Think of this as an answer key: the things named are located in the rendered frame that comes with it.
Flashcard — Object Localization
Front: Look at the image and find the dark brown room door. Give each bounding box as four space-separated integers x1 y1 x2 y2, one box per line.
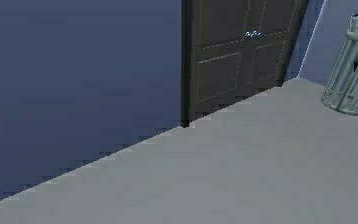
180 0 310 129

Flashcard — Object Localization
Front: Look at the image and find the pale green slatted bin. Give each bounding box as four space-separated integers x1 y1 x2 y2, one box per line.
320 12 358 117

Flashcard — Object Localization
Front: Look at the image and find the silver door handle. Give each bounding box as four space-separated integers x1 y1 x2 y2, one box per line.
244 29 262 40

